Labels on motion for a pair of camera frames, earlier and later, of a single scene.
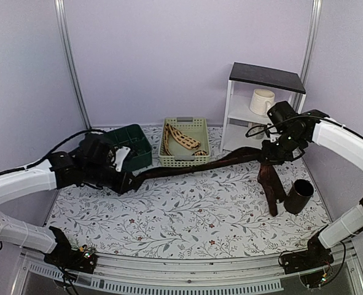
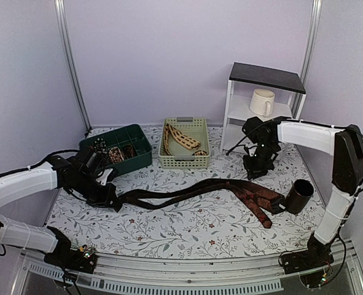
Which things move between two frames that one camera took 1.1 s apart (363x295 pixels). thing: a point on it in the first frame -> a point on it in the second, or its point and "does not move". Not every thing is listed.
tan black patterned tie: (181, 139) does not move
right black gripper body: (282, 152) -> (260, 163)
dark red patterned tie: (269, 174) -> (256, 197)
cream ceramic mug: (262, 101) does not move
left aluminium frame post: (66, 47) does not move
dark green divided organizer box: (140, 156) does not move
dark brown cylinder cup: (298, 196) does not move
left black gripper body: (118, 186) -> (97, 197)
